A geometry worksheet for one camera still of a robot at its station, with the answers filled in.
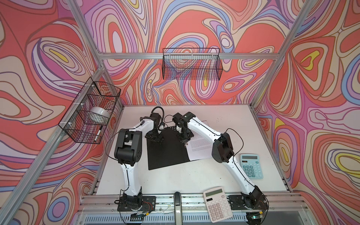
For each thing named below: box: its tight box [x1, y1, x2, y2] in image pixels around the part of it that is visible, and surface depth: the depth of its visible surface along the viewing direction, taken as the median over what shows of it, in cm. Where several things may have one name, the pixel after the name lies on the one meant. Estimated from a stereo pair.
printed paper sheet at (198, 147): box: [185, 129, 213, 162], surface depth 95 cm
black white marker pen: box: [93, 125, 104, 143], surface depth 74 cm
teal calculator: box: [240, 153, 264, 180], surface depth 86 cm
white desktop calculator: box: [203, 186, 233, 223], surface depth 73 cm
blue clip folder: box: [146, 126, 191, 171], surface depth 92 cm
